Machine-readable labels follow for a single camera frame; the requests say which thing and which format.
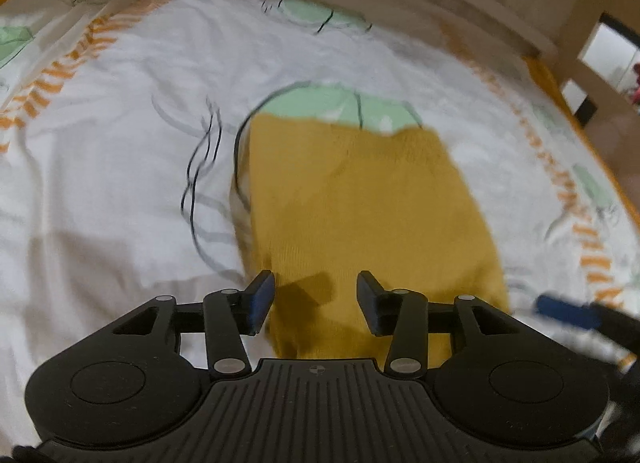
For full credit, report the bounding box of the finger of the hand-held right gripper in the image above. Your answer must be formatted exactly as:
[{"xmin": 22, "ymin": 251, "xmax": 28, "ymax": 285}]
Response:
[{"xmin": 534, "ymin": 293, "xmax": 640, "ymax": 360}]

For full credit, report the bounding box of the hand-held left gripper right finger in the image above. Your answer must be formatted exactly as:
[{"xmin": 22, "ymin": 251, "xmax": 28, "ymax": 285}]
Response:
[{"xmin": 356, "ymin": 270, "xmax": 522, "ymax": 378}]

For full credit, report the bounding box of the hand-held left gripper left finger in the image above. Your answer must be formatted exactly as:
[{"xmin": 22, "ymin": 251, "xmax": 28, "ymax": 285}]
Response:
[{"xmin": 112, "ymin": 270, "xmax": 276, "ymax": 378}]

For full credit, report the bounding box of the mustard yellow small garment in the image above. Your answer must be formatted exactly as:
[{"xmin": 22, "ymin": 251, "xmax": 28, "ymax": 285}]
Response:
[{"xmin": 235, "ymin": 113, "xmax": 512, "ymax": 360}]

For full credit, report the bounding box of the white printed bed blanket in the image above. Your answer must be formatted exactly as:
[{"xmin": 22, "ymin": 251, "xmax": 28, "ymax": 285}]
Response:
[{"xmin": 0, "ymin": 0, "xmax": 640, "ymax": 449}]

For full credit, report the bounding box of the orange bed sheet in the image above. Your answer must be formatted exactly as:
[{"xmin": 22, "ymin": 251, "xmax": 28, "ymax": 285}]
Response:
[{"xmin": 0, "ymin": 0, "xmax": 640, "ymax": 224}]

